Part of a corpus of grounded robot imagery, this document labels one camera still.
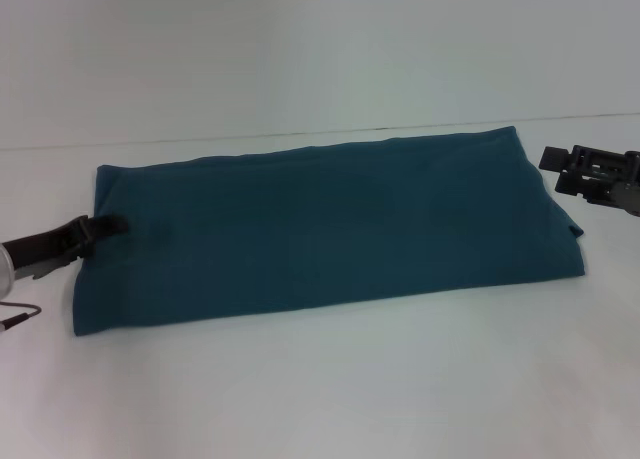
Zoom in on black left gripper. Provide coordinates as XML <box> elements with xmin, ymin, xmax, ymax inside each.
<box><xmin>0</xmin><ymin>215</ymin><xmax>131</xmax><ymax>282</ymax></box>

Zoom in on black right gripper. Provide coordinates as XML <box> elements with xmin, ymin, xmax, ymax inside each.
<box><xmin>538</xmin><ymin>145</ymin><xmax>640</xmax><ymax>216</ymax></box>

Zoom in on teal FREE print t-shirt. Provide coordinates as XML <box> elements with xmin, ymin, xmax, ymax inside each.
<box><xmin>72</xmin><ymin>125</ymin><xmax>587</xmax><ymax>337</ymax></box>

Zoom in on purple left gripper cable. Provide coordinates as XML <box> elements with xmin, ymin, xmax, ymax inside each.
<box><xmin>0</xmin><ymin>301</ymin><xmax>44</xmax><ymax>331</ymax></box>

